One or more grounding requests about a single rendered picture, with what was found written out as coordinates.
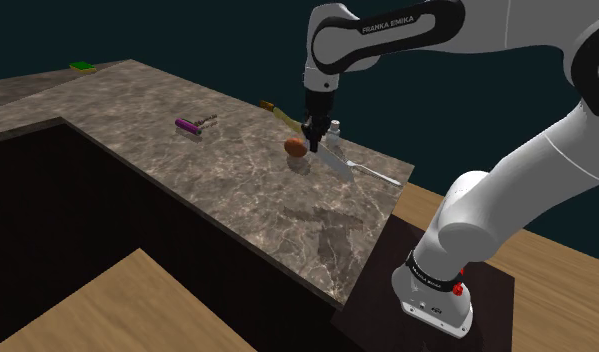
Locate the silver fork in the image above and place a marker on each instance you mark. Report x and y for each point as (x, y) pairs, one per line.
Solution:
(372, 171)

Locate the purple dish brush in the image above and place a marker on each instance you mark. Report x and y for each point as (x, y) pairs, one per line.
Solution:
(189, 126)

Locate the white salt shaker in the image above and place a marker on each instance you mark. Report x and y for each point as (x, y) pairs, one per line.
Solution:
(333, 134)

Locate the brown egg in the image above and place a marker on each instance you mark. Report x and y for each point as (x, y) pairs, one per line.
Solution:
(295, 147)

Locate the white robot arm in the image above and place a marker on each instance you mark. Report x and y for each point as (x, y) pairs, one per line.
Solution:
(499, 195)

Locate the green and yellow sponge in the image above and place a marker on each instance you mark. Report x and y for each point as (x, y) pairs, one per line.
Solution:
(82, 66)

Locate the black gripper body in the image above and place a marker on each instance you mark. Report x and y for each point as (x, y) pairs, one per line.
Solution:
(318, 105)

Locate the dark robot stand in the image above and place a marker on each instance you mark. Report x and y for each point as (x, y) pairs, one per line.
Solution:
(372, 302)

